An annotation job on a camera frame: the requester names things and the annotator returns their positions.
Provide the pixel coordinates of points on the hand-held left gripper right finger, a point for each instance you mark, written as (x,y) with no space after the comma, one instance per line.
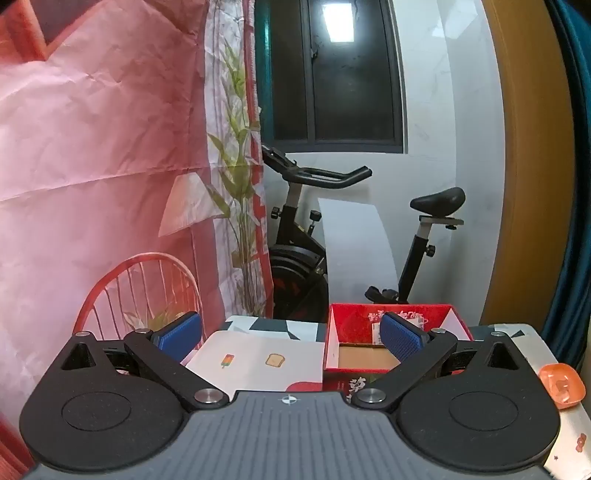
(400,340)

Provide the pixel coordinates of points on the teal curtain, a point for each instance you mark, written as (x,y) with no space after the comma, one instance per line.
(575,184)

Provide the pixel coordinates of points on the black exercise bike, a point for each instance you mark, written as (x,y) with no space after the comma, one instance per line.
(295,267)

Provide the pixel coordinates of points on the orange plastic dish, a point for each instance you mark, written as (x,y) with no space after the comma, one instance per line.
(561,385)

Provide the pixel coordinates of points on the white paper sheet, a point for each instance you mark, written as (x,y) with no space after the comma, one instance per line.
(355,258)

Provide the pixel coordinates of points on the pink printed backdrop cloth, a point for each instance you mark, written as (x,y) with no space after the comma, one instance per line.
(92,161)

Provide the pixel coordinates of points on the dark window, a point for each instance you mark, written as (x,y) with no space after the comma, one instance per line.
(351,92)

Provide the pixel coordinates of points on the wooden door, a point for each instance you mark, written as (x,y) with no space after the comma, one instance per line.
(526,161)

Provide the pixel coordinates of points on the printed tablecloth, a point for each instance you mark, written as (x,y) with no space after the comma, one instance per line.
(295,364)

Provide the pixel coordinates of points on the red strawberry print box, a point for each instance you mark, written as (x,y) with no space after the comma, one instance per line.
(355,330)

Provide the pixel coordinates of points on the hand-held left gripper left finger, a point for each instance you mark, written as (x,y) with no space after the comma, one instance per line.
(179,335)

